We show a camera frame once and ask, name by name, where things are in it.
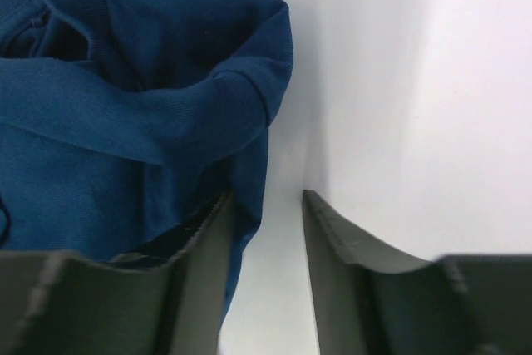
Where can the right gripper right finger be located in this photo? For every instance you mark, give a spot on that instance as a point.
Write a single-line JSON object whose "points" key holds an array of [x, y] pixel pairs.
{"points": [[371, 298]]}

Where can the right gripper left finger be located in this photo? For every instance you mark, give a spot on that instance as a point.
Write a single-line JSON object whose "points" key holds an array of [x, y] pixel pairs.
{"points": [[167, 297]]}

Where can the navy blue t shirt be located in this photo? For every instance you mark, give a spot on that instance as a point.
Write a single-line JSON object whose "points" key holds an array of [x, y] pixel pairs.
{"points": [[120, 118]]}

